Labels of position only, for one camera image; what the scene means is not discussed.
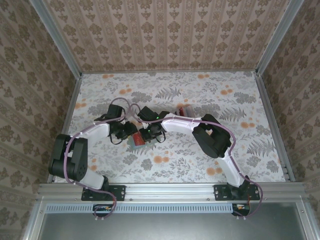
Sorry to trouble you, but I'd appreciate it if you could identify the aluminium front rail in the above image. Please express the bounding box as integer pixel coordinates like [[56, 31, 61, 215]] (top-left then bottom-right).
[[37, 182, 308, 201]]

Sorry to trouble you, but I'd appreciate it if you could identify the clear acrylic card stand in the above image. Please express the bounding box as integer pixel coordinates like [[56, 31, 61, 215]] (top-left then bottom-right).
[[174, 104, 195, 118]]

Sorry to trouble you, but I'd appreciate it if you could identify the grey slotted cable duct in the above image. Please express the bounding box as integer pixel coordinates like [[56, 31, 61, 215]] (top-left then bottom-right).
[[46, 202, 235, 214]]

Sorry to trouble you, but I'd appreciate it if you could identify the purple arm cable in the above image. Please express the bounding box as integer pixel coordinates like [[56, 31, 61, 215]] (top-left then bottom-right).
[[64, 97, 137, 221], [128, 102, 266, 221]]

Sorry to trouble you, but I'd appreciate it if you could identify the small wired circuit board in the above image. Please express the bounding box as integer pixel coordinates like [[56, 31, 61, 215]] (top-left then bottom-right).
[[231, 201, 251, 221], [92, 203, 118, 221]]

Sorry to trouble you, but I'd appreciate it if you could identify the floral table cover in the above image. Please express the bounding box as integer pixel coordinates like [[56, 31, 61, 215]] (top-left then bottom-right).
[[53, 71, 287, 184]]

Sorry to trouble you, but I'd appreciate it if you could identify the aluminium frame post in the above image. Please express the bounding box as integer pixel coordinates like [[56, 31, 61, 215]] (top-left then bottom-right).
[[256, 0, 306, 76], [29, 0, 83, 78]]

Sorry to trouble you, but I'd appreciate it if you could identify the sheet metal panel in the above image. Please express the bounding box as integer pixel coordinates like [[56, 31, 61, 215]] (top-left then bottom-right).
[[37, 212, 308, 240]]

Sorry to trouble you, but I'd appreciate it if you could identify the green card holder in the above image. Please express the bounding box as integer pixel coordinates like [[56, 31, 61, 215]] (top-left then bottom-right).
[[126, 133, 162, 151]]

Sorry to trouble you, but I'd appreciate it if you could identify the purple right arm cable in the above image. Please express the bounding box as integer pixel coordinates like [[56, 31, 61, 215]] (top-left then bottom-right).
[[128, 102, 266, 221]]

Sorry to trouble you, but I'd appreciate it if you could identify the aluminium side rail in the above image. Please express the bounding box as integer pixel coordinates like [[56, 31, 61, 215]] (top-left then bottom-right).
[[256, 72, 296, 183], [47, 73, 83, 183]]

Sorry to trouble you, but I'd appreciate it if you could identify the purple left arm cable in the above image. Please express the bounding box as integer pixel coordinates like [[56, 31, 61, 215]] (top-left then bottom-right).
[[64, 97, 137, 221]]

